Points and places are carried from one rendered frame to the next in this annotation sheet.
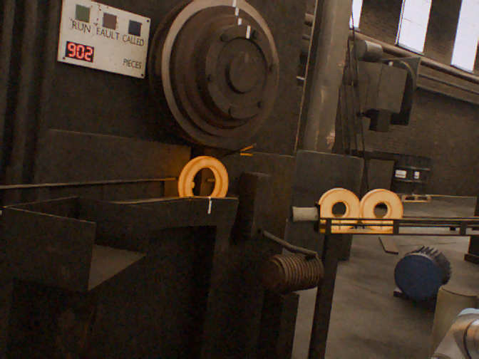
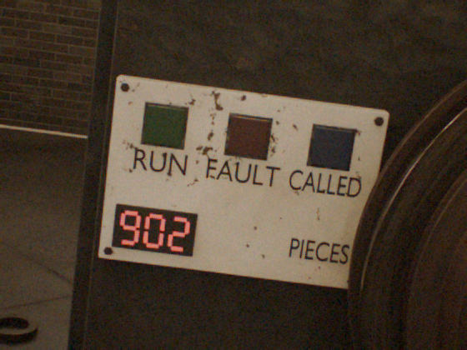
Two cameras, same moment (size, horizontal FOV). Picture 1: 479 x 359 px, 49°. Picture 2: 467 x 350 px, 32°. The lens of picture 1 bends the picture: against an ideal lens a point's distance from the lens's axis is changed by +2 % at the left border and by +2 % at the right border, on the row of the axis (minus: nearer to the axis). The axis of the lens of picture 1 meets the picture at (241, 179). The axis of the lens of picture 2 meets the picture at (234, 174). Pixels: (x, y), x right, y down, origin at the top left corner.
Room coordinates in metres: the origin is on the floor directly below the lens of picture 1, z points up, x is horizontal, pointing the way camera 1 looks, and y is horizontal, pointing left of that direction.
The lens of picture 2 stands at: (0.93, -0.04, 1.33)
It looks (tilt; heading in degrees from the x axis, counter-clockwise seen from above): 12 degrees down; 39
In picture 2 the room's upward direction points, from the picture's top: 8 degrees clockwise
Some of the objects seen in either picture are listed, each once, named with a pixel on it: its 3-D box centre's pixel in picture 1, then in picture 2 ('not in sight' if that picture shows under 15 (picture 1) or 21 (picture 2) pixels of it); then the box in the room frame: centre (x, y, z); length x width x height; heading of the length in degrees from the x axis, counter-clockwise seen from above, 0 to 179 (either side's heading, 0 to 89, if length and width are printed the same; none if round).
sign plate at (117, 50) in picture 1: (106, 38); (241, 184); (1.53, 0.44, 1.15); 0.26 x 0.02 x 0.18; 131
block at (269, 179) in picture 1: (252, 206); not in sight; (1.84, -0.05, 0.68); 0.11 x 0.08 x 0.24; 41
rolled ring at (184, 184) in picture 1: (204, 184); not in sight; (1.68, 0.12, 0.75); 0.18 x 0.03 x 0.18; 131
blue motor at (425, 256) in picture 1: (424, 273); not in sight; (3.47, -1.31, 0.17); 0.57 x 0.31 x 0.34; 151
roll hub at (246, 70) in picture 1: (239, 73); not in sight; (1.60, 0.05, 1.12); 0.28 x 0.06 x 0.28; 131
